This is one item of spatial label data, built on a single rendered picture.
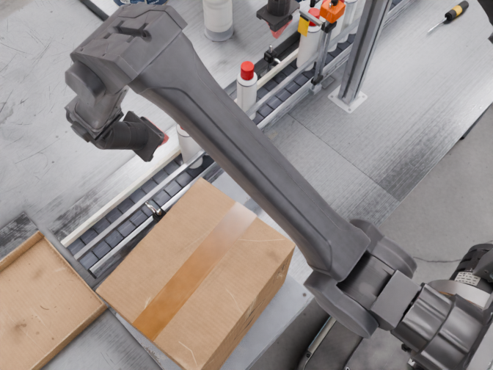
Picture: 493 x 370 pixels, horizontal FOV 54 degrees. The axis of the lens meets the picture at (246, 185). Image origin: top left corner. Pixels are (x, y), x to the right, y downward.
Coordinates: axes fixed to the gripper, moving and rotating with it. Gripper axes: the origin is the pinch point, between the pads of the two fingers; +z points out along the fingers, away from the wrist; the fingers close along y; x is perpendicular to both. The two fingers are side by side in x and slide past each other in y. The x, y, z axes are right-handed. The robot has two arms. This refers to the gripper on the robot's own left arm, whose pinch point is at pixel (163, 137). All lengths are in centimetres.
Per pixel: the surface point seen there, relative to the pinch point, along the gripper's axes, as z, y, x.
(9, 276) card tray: -11, 11, 50
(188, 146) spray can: 8.8, -2.1, 0.9
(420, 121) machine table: 59, -36, -33
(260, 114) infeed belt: 33.9, -3.0, -11.2
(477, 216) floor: 150, -72, -13
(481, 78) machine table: 76, -40, -54
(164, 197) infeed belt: 11.0, -2.7, 16.4
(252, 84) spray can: 19.2, -2.8, -18.6
